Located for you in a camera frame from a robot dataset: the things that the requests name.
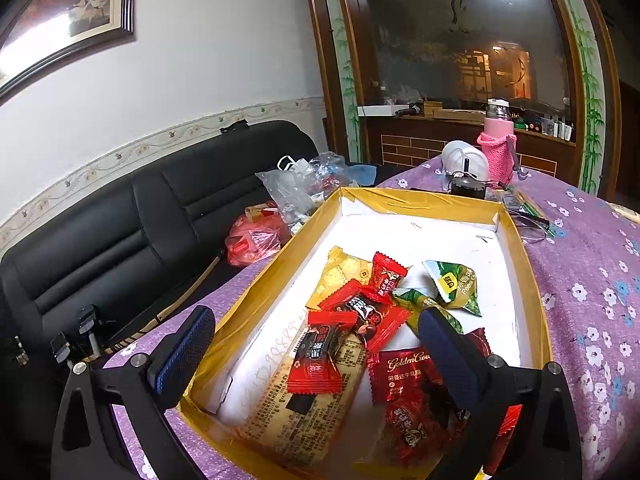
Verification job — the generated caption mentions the eyeglasses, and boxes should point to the eyeglasses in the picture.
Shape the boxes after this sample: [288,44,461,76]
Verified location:
[509,210,553,244]

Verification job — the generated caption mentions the red cartoon candy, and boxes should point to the red cartoon candy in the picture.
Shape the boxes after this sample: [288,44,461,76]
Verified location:
[385,392,450,465]
[368,252,408,296]

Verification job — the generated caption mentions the small black device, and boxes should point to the small black device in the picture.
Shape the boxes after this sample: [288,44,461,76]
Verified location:
[449,158,487,200]

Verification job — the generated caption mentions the cream remote control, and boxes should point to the cream remote control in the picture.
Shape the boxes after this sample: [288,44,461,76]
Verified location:
[611,204,640,224]

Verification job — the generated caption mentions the white round lidded container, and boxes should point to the white round lidded container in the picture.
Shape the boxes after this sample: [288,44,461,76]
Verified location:
[440,140,489,181]

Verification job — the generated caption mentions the pink sleeved glass bottle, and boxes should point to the pink sleeved glass bottle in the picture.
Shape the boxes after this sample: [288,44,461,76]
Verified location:
[477,99,518,184]

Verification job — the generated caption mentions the red black candy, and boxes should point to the red black candy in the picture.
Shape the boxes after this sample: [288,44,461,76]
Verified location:
[319,278,410,352]
[288,311,358,396]

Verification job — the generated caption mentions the yellow saltine cracker pack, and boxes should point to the yellow saltine cracker pack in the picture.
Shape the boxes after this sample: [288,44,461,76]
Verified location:
[238,322,367,469]

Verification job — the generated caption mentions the green pea snack packet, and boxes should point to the green pea snack packet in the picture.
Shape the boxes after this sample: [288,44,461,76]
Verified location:
[423,260,482,318]

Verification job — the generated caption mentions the purple floral tablecloth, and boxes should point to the purple floral tablecloth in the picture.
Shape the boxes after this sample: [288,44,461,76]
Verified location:
[102,155,640,480]

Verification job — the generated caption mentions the round biscuit green pack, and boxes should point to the round biscuit green pack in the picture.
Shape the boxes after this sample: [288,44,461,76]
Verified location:
[502,185,549,226]

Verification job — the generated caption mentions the yellow taped white box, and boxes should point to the yellow taped white box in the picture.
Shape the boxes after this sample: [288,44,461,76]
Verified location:
[179,188,552,479]

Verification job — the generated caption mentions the framed wall picture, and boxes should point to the framed wall picture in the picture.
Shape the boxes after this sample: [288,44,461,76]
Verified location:
[1,0,134,102]

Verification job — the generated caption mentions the yellow sandwich cracker pack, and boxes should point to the yellow sandwich cracker pack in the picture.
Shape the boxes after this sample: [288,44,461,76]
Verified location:
[306,246,372,310]

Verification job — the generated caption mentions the red plastic bag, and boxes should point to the red plastic bag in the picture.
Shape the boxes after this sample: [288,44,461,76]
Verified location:
[224,200,291,268]

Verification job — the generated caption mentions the dark red chocolate bar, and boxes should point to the dark red chocolate bar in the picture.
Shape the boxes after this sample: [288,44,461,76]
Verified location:
[367,347,457,411]
[483,404,522,476]

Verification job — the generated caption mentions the clear plastic bag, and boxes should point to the clear plastic bag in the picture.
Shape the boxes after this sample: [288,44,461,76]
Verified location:
[256,152,378,234]

